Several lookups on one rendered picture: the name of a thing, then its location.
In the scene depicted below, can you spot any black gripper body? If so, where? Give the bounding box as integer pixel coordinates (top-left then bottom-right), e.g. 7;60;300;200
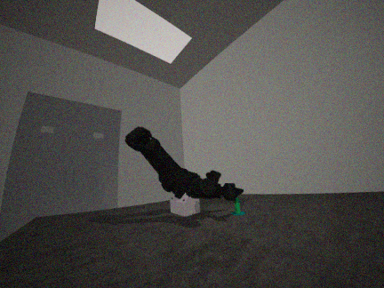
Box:
206;183;236;201

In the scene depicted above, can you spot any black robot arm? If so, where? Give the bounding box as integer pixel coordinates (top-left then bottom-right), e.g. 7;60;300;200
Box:
125;126;221;199

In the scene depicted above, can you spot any green rectangular post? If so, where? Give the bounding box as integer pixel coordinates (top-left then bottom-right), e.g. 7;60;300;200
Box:
234;198;241;214

